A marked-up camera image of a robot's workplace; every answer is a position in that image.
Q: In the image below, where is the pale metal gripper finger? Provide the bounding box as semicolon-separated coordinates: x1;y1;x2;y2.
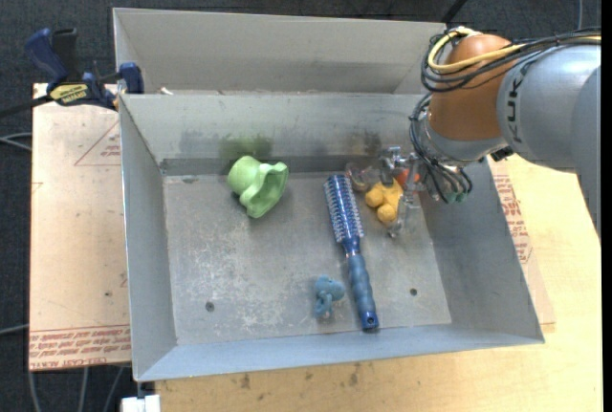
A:
403;190;424;230
386;203;405;239

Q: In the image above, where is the orange ball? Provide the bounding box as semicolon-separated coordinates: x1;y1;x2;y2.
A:
394;166;423;190

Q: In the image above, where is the yellow toy animal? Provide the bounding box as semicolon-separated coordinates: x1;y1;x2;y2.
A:
364;180;405;226

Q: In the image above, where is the clear plastic thing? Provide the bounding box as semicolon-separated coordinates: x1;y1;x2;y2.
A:
344;163;382;192

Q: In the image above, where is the blue hairbrush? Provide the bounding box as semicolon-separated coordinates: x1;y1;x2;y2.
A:
322;173;381;333

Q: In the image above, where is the small blue toy animal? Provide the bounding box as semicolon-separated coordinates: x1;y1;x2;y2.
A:
312;274;347;320

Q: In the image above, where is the grey metal bin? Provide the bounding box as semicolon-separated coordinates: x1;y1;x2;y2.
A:
112;7;546;383

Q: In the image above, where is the light green toy cup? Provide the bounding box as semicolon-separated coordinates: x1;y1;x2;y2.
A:
226;155;290;219

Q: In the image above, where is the brown cardboard board, red print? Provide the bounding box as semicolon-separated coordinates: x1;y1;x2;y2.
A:
28;82;558;372

